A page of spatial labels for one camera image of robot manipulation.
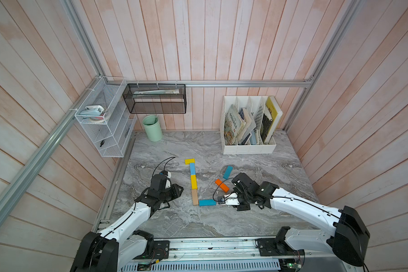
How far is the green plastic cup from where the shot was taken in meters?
1.08

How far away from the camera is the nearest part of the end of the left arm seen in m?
0.63

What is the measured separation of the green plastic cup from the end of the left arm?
1.53 ft
